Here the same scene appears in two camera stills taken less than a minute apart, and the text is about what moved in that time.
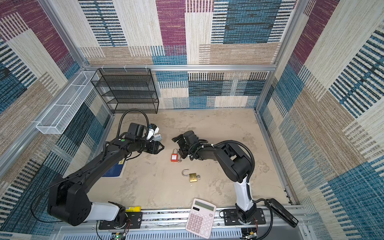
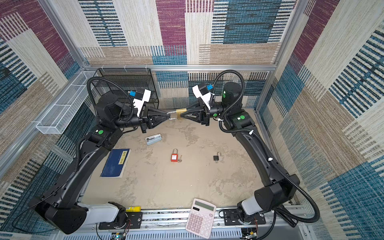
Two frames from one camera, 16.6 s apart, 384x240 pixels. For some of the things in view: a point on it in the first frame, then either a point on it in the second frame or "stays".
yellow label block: [133, 209] stays
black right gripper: [183, 154] to [199, 107]
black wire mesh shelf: [127, 90] stays
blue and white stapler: [157, 137] stays
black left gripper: [154, 147] to [147, 121]
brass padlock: [193, 176] to [178, 111]
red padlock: [174, 155] stays
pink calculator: [201, 218] stays
